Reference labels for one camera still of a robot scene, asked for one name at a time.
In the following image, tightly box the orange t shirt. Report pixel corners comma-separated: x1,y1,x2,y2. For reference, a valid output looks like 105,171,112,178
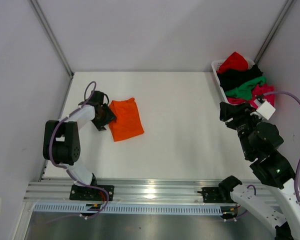
109,97,145,142

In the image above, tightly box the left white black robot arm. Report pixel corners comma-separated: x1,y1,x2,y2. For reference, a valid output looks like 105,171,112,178
42,90,116,200

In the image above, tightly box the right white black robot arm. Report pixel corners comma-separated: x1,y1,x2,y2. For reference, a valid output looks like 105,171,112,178
218,101,300,240

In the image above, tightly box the green t shirt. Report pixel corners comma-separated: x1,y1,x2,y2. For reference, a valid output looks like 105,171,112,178
225,76,267,101

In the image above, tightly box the black t shirt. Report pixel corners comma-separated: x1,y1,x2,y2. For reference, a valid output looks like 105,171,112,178
217,64,263,92

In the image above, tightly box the magenta t shirt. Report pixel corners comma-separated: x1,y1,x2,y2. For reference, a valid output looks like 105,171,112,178
227,83,275,109

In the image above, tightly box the white plastic laundry basket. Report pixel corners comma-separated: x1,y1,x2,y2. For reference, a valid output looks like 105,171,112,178
210,56,256,111

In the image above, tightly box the red t shirt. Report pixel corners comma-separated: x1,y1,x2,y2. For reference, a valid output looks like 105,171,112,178
217,51,249,74

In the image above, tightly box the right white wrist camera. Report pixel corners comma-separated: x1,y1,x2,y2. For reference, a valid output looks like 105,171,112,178
254,99,276,121

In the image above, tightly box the aluminium mounting rail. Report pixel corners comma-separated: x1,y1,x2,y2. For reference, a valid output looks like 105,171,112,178
23,177,221,205

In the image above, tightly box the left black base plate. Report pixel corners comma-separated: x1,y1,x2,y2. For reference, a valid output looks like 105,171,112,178
69,184,115,202

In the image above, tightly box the slotted grey cable duct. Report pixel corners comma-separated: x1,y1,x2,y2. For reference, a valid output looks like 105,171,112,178
34,203,223,216

